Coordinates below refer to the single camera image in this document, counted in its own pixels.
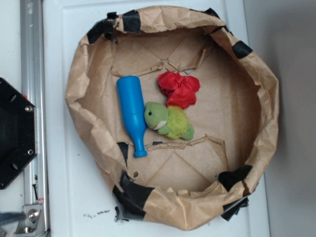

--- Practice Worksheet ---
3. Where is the blue plastic bottle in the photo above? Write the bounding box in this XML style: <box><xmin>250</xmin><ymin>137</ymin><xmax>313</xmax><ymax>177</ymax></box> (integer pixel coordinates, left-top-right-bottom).
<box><xmin>117</xmin><ymin>76</ymin><xmax>147</xmax><ymax>158</ymax></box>

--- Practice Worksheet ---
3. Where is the metal corner bracket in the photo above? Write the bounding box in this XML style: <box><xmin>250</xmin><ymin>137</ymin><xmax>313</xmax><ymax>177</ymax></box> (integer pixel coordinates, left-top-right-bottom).
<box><xmin>14</xmin><ymin>204</ymin><xmax>45</xmax><ymax>237</ymax></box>

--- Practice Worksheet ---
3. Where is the brown paper bag bin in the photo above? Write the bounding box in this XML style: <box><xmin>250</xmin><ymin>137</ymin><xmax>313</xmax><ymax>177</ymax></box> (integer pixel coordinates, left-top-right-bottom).
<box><xmin>65</xmin><ymin>6</ymin><xmax>279</xmax><ymax>231</ymax></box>

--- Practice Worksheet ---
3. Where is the aluminium extrusion rail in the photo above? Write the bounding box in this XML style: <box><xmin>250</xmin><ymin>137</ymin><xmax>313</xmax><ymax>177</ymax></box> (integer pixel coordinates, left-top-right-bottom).
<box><xmin>20</xmin><ymin>0</ymin><xmax>50</xmax><ymax>237</ymax></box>

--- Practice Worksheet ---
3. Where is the crumpled red paper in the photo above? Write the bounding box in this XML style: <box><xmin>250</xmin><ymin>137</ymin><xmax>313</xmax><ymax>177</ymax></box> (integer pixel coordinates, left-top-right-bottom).
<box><xmin>158</xmin><ymin>72</ymin><xmax>200</xmax><ymax>109</ymax></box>

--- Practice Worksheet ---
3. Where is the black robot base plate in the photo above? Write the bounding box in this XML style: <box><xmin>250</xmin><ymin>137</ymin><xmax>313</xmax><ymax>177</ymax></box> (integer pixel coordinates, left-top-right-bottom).
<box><xmin>0</xmin><ymin>78</ymin><xmax>37</xmax><ymax>190</ymax></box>

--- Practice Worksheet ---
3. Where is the green plush turtle toy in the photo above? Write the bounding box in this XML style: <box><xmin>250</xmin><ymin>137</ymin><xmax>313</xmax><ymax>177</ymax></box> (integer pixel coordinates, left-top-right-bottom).
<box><xmin>144</xmin><ymin>102</ymin><xmax>195</xmax><ymax>141</ymax></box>

